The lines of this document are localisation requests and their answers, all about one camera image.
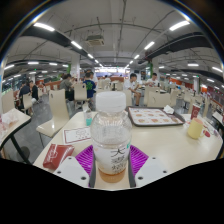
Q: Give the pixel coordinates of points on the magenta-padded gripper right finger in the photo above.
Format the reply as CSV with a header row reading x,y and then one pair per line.
x,y
150,170

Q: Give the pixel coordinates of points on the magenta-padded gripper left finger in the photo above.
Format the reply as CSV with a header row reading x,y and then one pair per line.
x,y
71,170

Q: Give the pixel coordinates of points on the clear tea bottle white cap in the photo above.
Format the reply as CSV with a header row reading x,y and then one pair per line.
x,y
111,133

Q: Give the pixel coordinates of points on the red flat packet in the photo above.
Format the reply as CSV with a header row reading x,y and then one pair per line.
x,y
56,155

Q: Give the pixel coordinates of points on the white card with red border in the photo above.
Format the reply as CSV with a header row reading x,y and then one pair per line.
x,y
76,135

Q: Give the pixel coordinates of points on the brown tray with paper liner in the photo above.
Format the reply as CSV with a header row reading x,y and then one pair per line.
x,y
153,116

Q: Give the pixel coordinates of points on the small clear sanitizer bottle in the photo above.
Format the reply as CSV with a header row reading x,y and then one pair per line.
x,y
88,117

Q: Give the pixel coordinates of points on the pale yellow mug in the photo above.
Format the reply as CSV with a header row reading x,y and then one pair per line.
x,y
195,130

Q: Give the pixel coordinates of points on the white paper napkin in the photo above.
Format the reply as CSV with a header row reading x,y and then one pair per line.
x,y
168,109

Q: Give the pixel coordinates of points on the beige dining chairs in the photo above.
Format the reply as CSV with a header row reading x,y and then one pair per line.
x,y
58,106

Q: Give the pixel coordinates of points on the flat round red coaster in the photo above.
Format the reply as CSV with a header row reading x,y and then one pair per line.
x,y
207,133

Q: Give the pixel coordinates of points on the white table with black edge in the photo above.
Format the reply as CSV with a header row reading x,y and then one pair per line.
x,y
16,121

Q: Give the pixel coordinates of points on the colourful sticker sheet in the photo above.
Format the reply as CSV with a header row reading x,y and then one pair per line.
x,y
209,126

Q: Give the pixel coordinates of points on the person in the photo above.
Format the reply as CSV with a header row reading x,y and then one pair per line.
x,y
153,81
66,85
89,85
25,93
34,92
130,85

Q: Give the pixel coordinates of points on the ceiling air conditioner unit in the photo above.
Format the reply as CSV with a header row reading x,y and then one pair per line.
x,y
95,40

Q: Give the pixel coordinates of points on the ceiling strip lights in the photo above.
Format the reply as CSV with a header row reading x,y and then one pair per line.
x,y
44,26

